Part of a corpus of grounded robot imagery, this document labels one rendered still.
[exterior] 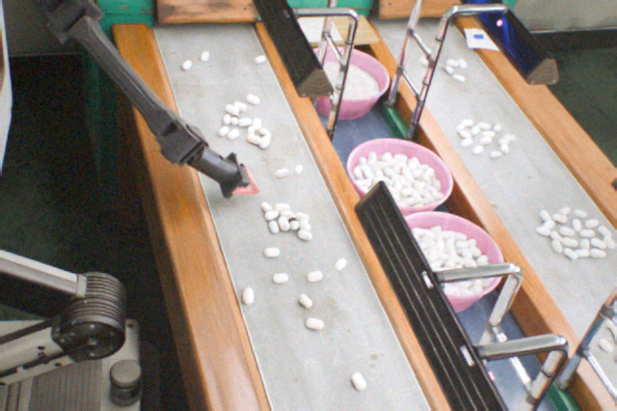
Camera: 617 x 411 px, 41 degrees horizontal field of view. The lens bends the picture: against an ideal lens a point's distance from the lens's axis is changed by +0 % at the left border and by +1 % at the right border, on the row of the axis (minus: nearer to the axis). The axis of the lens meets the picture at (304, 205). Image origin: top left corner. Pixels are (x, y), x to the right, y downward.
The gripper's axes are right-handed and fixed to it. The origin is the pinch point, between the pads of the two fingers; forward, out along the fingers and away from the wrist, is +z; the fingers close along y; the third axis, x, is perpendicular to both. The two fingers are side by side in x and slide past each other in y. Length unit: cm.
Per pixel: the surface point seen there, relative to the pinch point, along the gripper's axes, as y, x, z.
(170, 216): -7.0, 12.8, -17.2
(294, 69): 3.3, -28.0, -14.9
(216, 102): 37.3, 2.0, 0.1
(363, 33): 64, -33, 38
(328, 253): -20.9, -6.1, 10.2
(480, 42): 57, -56, 67
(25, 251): 62, 92, 6
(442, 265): -27.4, -21.3, 31.2
